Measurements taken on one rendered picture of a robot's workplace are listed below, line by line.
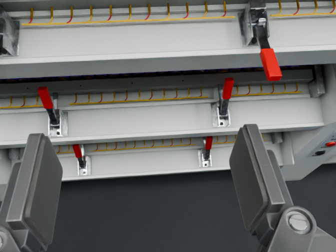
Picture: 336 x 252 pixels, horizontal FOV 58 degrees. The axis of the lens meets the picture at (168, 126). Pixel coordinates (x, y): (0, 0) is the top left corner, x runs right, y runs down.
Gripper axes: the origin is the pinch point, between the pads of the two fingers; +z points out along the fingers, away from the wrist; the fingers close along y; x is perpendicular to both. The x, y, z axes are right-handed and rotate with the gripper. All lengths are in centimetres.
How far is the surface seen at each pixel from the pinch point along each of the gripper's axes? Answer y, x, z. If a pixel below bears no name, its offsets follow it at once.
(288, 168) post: 33, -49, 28
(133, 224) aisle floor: -4, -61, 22
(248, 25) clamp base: 11.2, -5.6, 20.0
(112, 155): -7, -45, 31
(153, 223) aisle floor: 1, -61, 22
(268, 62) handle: 11.9, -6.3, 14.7
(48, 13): -9.8, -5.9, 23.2
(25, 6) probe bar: -11.8, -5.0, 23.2
